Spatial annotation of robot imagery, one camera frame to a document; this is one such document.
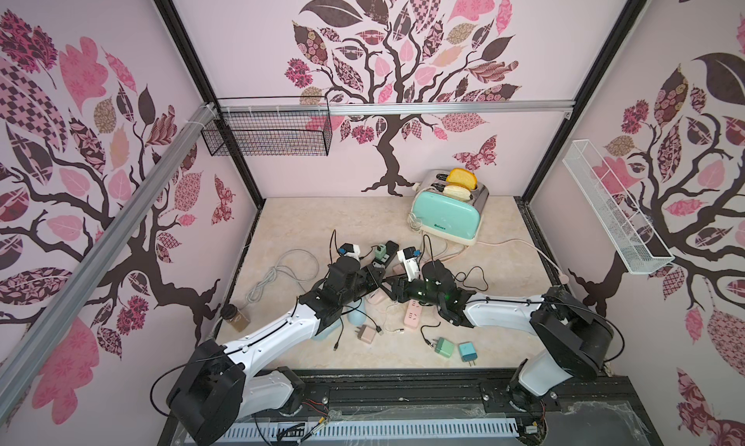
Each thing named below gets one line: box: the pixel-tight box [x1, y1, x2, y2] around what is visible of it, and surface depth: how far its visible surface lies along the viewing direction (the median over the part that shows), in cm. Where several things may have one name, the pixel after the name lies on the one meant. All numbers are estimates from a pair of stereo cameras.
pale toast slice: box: [442, 185, 472, 201], surface depth 99 cm
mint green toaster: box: [412, 168, 489, 247], surface depth 100 cm
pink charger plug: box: [354, 323, 377, 345], surface depth 85 cm
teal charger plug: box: [457, 341, 479, 368], surface depth 81 cm
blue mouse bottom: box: [346, 299, 367, 326], surface depth 89 cm
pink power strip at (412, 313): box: [403, 298, 422, 328], surface depth 87 cm
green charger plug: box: [432, 336, 455, 358], surface depth 83 cm
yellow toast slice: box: [446, 167, 479, 191], surface depth 102 cm
